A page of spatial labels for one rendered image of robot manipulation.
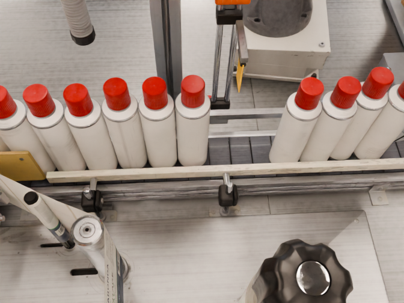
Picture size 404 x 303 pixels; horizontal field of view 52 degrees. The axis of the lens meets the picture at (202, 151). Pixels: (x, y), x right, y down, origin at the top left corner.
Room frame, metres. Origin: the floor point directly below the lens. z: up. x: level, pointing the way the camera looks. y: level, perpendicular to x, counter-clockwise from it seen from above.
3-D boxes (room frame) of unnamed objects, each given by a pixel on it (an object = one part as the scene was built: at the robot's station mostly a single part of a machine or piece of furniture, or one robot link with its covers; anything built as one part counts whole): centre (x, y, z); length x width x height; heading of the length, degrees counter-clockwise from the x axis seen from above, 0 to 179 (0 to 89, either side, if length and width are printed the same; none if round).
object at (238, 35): (0.41, -0.03, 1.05); 0.10 x 0.04 x 0.33; 6
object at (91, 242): (0.15, 0.13, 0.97); 0.05 x 0.05 x 0.19
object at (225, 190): (0.27, -0.05, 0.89); 0.03 x 0.03 x 0.12; 6
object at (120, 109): (0.34, 0.12, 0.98); 0.05 x 0.05 x 0.20
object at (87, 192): (0.27, 0.17, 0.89); 0.06 x 0.03 x 0.12; 6
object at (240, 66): (0.37, -0.05, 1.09); 0.03 x 0.01 x 0.06; 6
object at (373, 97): (0.39, -0.24, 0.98); 0.05 x 0.05 x 0.20
